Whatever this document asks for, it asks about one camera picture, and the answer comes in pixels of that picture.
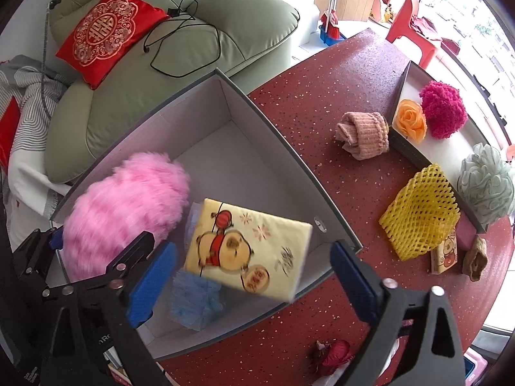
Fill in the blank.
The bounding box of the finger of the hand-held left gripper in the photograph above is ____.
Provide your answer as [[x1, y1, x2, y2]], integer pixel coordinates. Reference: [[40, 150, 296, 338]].
[[12, 225, 67, 286], [102, 231, 157, 280]]

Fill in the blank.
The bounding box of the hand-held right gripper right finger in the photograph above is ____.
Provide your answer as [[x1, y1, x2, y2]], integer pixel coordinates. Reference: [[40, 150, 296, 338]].
[[330, 240, 469, 386]]

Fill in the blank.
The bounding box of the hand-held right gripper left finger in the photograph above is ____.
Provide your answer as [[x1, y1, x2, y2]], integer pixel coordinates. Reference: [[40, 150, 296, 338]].
[[42, 241, 180, 386]]

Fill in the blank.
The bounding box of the pink fluffy duster head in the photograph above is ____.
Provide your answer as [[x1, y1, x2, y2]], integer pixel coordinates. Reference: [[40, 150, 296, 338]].
[[62, 152, 192, 284]]

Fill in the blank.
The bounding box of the blue fluffy duster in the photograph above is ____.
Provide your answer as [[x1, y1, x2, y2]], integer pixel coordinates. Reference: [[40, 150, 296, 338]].
[[168, 202, 224, 330]]

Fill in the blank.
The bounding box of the dark red artificial flower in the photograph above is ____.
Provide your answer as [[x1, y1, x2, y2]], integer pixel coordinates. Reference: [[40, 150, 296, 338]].
[[312, 339, 357, 376]]

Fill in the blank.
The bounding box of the yellow cartoon tissue pack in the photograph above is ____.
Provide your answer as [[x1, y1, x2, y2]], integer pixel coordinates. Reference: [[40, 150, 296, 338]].
[[183, 198, 314, 303]]

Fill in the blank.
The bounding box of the large grey storage box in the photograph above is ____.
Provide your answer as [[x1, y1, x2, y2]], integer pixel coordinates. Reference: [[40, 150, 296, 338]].
[[50, 68, 363, 363]]

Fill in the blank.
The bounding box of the small cartoon tissue pack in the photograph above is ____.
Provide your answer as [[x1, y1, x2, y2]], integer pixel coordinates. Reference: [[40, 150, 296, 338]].
[[430, 227, 459, 276]]

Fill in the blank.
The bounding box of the yellow foam fruit net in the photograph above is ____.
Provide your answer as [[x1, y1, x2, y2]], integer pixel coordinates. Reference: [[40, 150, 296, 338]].
[[378, 163, 460, 261]]

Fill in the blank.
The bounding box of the small tan knitted cup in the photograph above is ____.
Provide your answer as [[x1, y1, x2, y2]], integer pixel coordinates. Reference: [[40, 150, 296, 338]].
[[462, 236, 488, 282]]

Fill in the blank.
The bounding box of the plain red cushion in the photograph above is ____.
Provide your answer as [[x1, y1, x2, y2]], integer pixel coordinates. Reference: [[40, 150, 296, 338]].
[[0, 96, 21, 170]]

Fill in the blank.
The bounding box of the green leather sofa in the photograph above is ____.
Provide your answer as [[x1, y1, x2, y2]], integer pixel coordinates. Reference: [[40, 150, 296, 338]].
[[42, 0, 300, 186]]

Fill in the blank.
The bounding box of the pink knitted sock roll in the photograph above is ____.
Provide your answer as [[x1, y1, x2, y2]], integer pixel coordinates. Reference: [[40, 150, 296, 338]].
[[335, 111, 390, 161]]

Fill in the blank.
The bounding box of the grey striped white blanket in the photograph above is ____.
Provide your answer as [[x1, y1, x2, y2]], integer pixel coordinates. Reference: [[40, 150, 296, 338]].
[[0, 54, 75, 226]]

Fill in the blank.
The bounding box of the shallow grey box lid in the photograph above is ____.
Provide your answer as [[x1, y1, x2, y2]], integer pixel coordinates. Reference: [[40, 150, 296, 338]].
[[388, 61, 515, 234]]

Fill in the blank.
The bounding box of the green mesh bath loofah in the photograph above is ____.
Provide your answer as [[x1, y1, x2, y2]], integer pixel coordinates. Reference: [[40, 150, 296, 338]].
[[457, 142, 515, 226]]

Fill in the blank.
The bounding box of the orange artificial rose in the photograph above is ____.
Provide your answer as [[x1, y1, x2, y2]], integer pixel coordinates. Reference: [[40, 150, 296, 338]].
[[392, 99, 428, 144]]

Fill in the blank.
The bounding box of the magenta fluffy pompom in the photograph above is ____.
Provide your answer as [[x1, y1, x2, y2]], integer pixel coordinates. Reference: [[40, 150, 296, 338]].
[[419, 80, 468, 139]]

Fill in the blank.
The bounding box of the red embroidered cushion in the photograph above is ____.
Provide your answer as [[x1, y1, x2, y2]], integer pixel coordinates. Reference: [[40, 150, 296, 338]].
[[55, 0, 172, 90]]

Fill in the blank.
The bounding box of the blue dustpan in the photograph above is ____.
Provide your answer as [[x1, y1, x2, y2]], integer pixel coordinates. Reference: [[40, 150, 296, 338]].
[[318, 24, 347, 45]]

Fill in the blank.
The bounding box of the red broom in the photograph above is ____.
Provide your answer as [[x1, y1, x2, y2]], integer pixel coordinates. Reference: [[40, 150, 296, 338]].
[[320, 0, 342, 41]]

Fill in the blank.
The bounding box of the red plastic chair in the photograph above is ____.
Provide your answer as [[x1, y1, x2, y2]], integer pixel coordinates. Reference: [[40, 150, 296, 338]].
[[385, 0, 443, 69]]

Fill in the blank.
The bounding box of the black charger cable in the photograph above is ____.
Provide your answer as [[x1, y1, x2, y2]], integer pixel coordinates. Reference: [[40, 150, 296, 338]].
[[143, 0, 222, 78]]

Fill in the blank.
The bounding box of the grey braided cable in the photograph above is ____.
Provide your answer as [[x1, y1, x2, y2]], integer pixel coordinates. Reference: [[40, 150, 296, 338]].
[[39, 0, 63, 119]]

